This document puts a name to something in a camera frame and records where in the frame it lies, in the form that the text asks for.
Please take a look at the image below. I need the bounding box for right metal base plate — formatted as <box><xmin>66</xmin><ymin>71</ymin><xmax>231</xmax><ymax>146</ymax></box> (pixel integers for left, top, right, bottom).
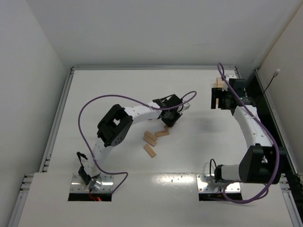
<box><xmin>196</xmin><ymin>174</ymin><xmax>241</xmax><ymax>194</ymax></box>

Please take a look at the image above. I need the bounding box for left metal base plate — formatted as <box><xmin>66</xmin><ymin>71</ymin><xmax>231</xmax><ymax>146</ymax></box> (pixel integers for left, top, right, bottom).
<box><xmin>70</xmin><ymin>174</ymin><xmax>114</xmax><ymax>193</ymax></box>

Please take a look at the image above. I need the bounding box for black wall cable white plug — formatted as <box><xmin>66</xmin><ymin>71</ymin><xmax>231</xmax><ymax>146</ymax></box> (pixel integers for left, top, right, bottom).
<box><xmin>256</xmin><ymin>69</ymin><xmax>280</xmax><ymax>106</ymax></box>

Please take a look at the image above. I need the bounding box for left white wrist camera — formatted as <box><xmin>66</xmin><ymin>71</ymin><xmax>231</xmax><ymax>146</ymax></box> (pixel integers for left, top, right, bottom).
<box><xmin>183</xmin><ymin>103</ymin><xmax>190</xmax><ymax>111</ymax></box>

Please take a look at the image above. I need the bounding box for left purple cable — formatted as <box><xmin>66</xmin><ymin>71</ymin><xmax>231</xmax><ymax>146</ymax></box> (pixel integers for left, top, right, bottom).
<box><xmin>78</xmin><ymin>91</ymin><xmax>197</xmax><ymax>197</ymax></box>

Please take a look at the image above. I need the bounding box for clear amber plastic box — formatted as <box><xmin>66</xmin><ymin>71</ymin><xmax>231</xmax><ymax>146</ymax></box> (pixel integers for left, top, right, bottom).
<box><xmin>214</xmin><ymin>78</ymin><xmax>225</xmax><ymax>88</ymax></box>

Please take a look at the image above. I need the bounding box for wood block five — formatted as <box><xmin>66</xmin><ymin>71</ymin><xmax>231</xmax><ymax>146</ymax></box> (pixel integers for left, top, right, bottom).
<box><xmin>143</xmin><ymin>136</ymin><xmax>157</xmax><ymax>147</ymax></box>

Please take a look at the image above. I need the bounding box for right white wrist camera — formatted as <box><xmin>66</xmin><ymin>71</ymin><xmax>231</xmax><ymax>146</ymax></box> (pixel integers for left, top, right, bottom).
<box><xmin>225</xmin><ymin>74</ymin><xmax>238</xmax><ymax>83</ymax></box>

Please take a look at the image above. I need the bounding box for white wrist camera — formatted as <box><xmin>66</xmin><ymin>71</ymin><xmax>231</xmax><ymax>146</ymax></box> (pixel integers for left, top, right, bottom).
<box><xmin>225</xmin><ymin>74</ymin><xmax>238</xmax><ymax>83</ymax></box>
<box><xmin>183</xmin><ymin>103</ymin><xmax>190</xmax><ymax>111</ymax></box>

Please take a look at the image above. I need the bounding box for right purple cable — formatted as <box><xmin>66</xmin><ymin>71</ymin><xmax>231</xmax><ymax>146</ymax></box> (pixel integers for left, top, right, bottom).
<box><xmin>217</xmin><ymin>62</ymin><xmax>280</xmax><ymax>204</ymax></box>

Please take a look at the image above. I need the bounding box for purple cable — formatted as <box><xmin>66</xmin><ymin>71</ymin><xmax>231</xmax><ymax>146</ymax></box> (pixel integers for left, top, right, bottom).
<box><xmin>78</xmin><ymin>91</ymin><xmax>197</xmax><ymax>197</ymax></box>
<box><xmin>217</xmin><ymin>62</ymin><xmax>280</xmax><ymax>204</ymax></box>

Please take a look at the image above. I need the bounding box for wood block three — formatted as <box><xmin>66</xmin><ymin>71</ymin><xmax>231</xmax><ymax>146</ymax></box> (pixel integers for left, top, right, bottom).
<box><xmin>155</xmin><ymin>130</ymin><xmax>169</xmax><ymax>137</ymax></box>

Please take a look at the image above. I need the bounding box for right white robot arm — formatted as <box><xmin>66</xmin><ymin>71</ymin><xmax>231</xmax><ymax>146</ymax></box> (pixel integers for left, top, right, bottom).
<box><xmin>211</xmin><ymin>76</ymin><xmax>287</xmax><ymax>184</ymax></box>

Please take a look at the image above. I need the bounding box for wood block six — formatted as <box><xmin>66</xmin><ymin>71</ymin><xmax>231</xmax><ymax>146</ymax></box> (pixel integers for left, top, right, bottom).
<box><xmin>144</xmin><ymin>144</ymin><xmax>156</xmax><ymax>158</ymax></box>

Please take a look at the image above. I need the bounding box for wood block four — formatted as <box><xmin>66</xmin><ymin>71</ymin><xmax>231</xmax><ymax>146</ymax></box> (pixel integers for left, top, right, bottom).
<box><xmin>144</xmin><ymin>131</ymin><xmax>158</xmax><ymax>141</ymax></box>

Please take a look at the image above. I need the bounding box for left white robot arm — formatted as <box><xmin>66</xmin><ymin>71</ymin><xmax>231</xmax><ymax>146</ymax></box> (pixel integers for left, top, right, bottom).
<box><xmin>78</xmin><ymin>94</ymin><xmax>190</xmax><ymax>189</ymax></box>

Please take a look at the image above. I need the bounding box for metal base plate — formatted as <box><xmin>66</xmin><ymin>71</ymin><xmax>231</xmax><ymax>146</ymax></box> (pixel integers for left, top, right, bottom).
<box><xmin>70</xmin><ymin>174</ymin><xmax>114</xmax><ymax>193</ymax></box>
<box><xmin>196</xmin><ymin>174</ymin><xmax>241</xmax><ymax>194</ymax></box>

